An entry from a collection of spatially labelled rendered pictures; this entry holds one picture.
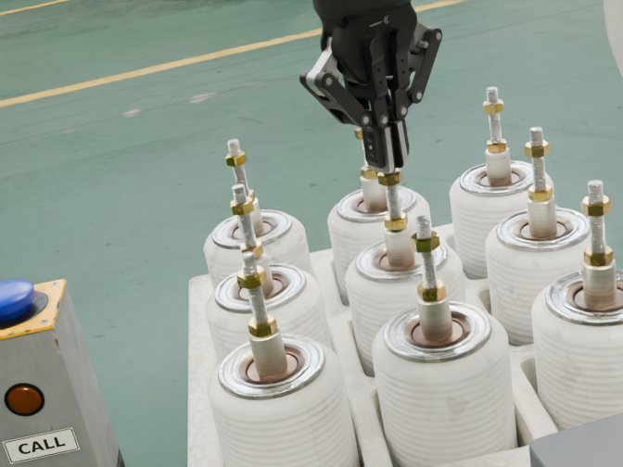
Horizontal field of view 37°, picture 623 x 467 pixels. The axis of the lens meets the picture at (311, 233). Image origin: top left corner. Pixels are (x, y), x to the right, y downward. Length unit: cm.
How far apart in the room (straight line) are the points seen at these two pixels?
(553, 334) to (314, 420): 17
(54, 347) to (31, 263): 92
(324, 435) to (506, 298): 22
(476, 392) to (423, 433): 5
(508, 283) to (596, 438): 30
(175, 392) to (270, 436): 50
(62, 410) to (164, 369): 50
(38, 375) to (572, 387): 37
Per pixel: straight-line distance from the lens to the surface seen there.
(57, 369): 67
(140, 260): 147
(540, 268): 75
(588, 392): 68
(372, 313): 74
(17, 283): 69
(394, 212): 74
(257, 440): 63
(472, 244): 88
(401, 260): 75
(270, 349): 63
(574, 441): 48
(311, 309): 73
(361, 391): 74
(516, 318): 78
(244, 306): 73
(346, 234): 84
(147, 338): 125
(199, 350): 83
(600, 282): 67
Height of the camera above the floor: 60
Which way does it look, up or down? 25 degrees down
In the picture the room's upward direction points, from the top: 11 degrees counter-clockwise
